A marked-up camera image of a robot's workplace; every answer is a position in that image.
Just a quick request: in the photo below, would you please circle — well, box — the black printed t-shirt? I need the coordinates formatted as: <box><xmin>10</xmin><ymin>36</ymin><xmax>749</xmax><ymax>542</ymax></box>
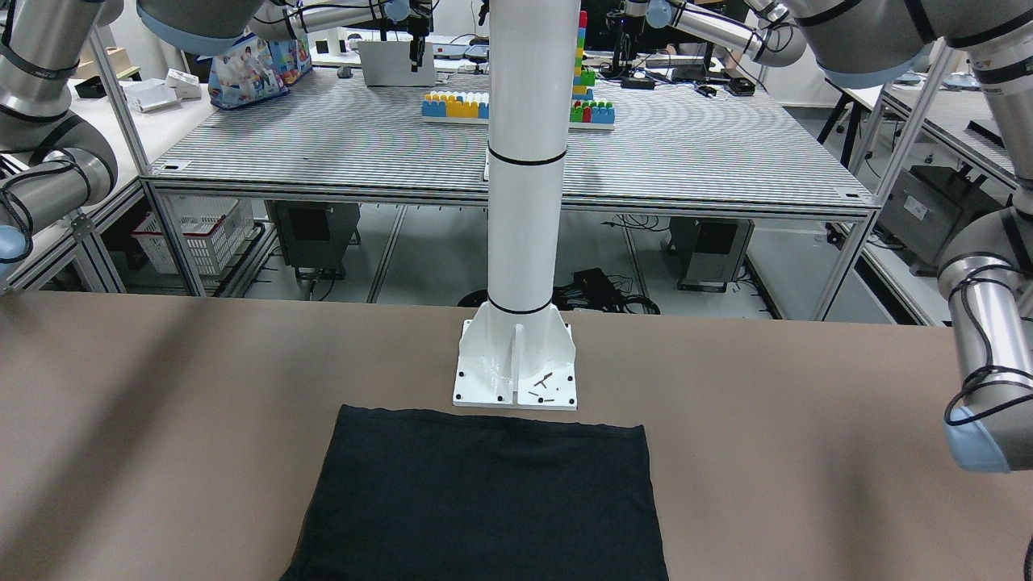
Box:
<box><xmin>282</xmin><ymin>405</ymin><xmax>669</xmax><ymax>580</ymax></box>

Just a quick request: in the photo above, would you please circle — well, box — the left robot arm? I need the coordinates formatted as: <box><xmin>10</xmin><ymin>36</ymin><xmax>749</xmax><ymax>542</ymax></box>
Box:
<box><xmin>787</xmin><ymin>1</ymin><xmax>1032</xmax><ymax>472</ymax></box>

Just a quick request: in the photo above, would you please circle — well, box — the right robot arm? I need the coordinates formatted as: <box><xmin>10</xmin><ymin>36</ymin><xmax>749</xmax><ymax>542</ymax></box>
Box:
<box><xmin>1</xmin><ymin>1</ymin><xmax>124</xmax><ymax>277</ymax></box>

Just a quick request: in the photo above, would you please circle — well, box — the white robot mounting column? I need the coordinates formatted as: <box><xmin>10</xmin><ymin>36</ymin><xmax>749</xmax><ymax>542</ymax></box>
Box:
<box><xmin>451</xmin><ymin>1</ymin><xmax>580</xmax><ymax>411</ymax></box>

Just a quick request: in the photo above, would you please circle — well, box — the aluminium slatted work table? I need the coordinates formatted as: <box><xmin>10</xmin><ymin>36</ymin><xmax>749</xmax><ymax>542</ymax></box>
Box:
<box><xmin>140</xmin><ymin>66</ymin><xmax>880</xmax><ymax>322</ymax></box>

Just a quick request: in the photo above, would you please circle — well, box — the colourful toy block set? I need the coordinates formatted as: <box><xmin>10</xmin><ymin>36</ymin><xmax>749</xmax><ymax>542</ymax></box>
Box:
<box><xmin>421</xmin><ymin>10</ymin><xmax>617</xmax><ymax>130</ymax></box>

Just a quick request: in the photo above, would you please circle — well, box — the white plastic basket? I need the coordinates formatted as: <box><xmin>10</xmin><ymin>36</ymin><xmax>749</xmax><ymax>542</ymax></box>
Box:
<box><xmin>132</xmin><ymin>195</ymin><xmax>254</xmax><ymax>276</ymax></box>

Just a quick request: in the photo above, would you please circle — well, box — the colourful printed bag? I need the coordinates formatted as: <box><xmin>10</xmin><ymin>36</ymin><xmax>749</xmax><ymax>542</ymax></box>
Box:
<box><xmin>209</xmin><ymin>34</ymin><xmax>312</xmax><ymax>110</ymax></box>

